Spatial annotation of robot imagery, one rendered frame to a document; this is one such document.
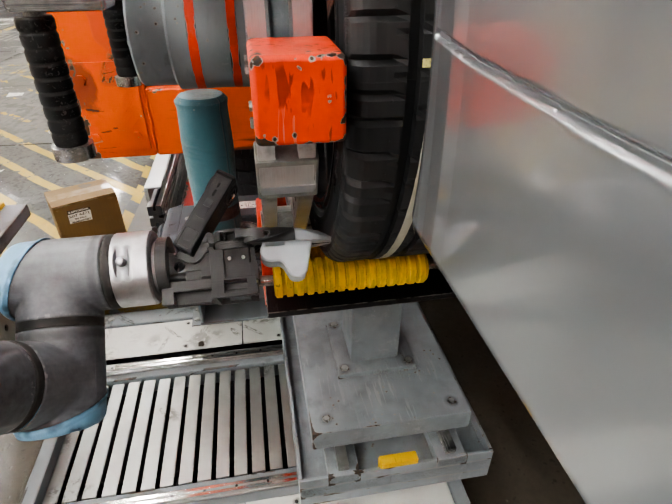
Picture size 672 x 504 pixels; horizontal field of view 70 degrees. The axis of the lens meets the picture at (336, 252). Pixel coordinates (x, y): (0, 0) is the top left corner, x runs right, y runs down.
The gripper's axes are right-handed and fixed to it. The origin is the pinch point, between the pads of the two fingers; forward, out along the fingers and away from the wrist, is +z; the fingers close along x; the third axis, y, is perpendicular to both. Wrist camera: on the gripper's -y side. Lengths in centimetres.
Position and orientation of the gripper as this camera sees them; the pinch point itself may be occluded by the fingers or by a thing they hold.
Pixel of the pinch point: (321, 235)
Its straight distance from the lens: 61.8
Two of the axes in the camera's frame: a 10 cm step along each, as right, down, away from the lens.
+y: 1.2, 9.7, -2.0
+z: 9.9, -1.0, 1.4
